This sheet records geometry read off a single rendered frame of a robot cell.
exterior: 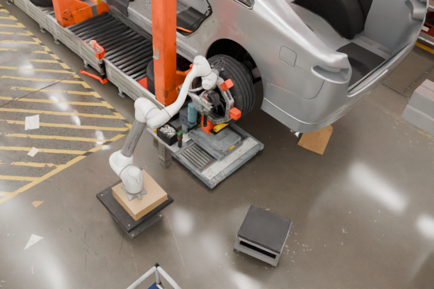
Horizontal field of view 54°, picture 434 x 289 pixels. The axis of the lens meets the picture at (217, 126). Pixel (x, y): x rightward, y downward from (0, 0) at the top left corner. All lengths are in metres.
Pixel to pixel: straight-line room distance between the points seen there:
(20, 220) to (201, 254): 1.72
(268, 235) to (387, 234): 1.31
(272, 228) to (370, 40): 2.56
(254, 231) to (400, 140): 2.46
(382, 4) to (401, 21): 0.28
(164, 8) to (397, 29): 2.61
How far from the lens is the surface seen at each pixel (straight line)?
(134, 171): 3.68
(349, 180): 4.81
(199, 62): 3.48
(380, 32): 5.22
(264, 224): 3.82
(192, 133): 4.70
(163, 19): 3.84
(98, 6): 5.93
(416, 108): 1.30
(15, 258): 4.23
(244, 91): 3.93
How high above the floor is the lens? 3.52
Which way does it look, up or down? 45 degrees down
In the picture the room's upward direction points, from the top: 6 degrees clockwise
